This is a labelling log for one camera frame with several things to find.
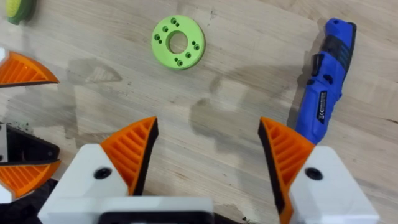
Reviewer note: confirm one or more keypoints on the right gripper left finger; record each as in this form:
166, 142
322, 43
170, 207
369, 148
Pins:
93, 161

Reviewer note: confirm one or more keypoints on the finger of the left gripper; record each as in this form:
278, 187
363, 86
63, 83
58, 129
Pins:
21, 71
25, 177

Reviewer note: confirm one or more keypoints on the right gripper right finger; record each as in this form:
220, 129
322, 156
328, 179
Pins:
323, 193

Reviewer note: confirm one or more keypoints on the green yellow toy vegetable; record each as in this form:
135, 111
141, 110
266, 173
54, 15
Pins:
18, 11

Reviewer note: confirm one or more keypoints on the blue electric screwdriver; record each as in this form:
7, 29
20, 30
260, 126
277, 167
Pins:
326, 84

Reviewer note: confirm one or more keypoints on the green disc with holes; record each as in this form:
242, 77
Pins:
190, 26

